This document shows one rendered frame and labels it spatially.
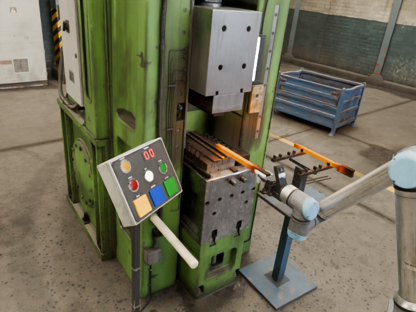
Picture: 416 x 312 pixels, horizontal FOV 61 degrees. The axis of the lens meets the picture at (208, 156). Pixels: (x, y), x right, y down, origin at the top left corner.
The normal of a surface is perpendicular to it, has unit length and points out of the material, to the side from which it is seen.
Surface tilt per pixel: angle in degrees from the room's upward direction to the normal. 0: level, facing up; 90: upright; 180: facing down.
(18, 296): 0
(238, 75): 90
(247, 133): 90
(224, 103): 90
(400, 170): 83
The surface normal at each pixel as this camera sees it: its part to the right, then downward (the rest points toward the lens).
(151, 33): 0.57, 0.40
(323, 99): -0.69, 0.24
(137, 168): 0.79, -0.20
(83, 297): 0.08, -0.90
